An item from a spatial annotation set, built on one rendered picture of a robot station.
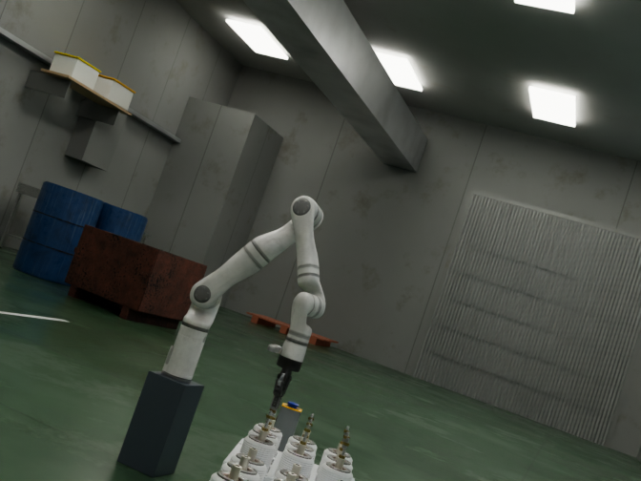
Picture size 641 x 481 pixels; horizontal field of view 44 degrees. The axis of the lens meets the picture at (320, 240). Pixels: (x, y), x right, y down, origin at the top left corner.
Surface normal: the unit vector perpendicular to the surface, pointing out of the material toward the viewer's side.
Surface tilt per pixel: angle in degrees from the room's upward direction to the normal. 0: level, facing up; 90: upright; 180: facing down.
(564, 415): 90
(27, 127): 90
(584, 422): 90
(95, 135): 90
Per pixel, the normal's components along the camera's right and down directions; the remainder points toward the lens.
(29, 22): 0.90, 0.29
